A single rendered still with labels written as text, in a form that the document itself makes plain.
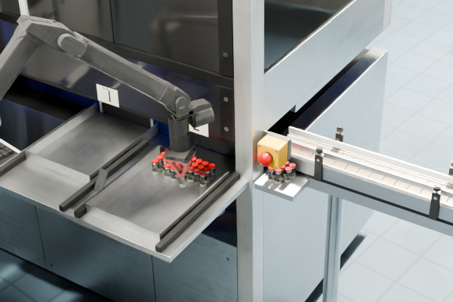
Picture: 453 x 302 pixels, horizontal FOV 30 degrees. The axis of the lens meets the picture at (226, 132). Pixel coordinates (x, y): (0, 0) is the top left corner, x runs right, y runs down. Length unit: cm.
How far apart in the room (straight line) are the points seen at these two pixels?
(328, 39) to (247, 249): 71
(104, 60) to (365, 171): 84
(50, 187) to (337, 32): 103
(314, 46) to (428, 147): 180
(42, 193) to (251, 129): 64
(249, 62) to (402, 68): 280
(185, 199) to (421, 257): 147
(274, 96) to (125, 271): 101
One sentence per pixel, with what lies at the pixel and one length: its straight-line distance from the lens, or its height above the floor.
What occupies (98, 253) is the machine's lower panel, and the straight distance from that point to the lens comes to 318.
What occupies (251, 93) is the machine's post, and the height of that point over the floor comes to 118.
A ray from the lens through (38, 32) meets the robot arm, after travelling 205.
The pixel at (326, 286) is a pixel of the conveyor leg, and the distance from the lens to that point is 281.
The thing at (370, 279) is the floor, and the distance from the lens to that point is 351.
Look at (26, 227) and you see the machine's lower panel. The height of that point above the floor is 27.
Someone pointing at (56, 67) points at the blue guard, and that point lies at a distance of 281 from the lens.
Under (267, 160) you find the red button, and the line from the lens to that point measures 238.
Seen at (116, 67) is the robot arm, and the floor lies 135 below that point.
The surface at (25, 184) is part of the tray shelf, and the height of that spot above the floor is 88.
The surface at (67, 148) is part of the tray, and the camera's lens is 271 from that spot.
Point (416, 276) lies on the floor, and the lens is 356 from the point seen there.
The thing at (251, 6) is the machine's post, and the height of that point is 144.
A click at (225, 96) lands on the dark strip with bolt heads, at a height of 115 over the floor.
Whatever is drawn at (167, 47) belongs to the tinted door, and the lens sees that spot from 246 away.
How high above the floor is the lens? 235
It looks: 33 degrees down
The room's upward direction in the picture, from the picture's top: 1 degrees counter-clockwise
